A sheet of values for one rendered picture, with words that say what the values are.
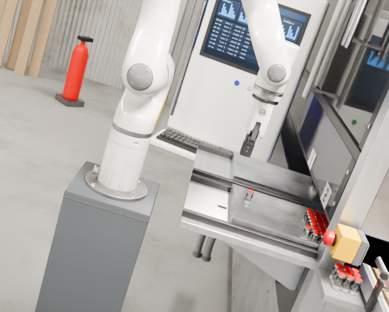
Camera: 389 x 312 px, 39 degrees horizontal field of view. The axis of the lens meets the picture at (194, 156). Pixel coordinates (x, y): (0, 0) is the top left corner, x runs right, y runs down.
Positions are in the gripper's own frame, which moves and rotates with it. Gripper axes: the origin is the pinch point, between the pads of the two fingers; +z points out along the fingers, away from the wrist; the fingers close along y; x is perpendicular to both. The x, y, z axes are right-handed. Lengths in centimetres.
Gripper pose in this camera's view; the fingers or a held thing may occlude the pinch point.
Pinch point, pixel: (246, 148)
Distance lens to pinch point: 154.9
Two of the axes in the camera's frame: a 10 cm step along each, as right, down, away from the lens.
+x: -9.5, -3.1, -0.2
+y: 0.8, -3.2, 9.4
